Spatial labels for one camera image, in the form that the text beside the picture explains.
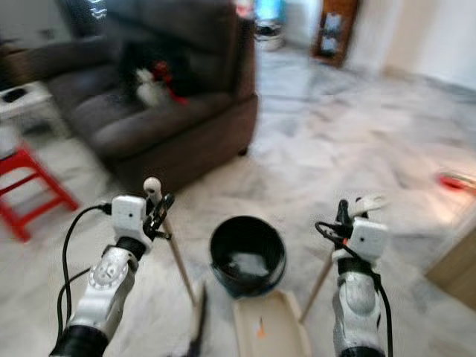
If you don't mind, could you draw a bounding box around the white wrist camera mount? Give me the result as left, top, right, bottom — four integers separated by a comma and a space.
350, 216, 390, 262
112, 194, 149, 241

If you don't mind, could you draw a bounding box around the red flat object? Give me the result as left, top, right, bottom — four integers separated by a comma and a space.
439, 172, 476, 197

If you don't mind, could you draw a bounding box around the red plastic stool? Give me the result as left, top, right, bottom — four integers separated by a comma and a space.
0, 144, 80, 243

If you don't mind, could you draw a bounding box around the black plastic bucket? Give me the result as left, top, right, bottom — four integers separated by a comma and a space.
209, 216, 288, 299

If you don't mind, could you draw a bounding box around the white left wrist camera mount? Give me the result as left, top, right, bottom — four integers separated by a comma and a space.
112, 194, 149, 241

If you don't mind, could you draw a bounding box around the white and red toy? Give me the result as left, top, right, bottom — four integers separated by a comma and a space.
134, 61, 188, 109

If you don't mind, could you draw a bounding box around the white side table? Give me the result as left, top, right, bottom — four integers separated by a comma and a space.
0, 80, 69, 144

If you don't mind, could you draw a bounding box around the wooden broom with black brush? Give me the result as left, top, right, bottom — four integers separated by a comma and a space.
144, 177, 210, 357

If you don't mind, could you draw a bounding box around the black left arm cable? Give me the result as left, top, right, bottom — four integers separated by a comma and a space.
60, 202, 115, 328

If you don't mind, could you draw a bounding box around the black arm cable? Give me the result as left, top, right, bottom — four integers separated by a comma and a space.
60, 202, 115, 328
314, 220, 395, 357

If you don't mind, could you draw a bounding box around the brown fabric sofa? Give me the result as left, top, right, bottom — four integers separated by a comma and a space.
36, 0, 260, 196

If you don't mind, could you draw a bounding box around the light wooden furniture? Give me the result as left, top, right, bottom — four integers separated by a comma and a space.
423, 225, 476, 311

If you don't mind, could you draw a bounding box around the brown wooden cabinet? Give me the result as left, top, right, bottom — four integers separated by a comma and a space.
312, 0, 362, 68

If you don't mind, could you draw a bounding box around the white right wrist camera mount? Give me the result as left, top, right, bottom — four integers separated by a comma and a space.
350, 216, 390, 262

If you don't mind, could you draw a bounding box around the white appliance with blue screen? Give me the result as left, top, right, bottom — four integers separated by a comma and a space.
253, 0, 285, 52

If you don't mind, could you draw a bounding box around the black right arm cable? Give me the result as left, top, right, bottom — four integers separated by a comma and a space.
314, 220, 395, 357

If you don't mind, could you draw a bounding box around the white paper scrap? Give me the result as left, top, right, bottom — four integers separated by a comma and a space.
229, 253, 267, 278

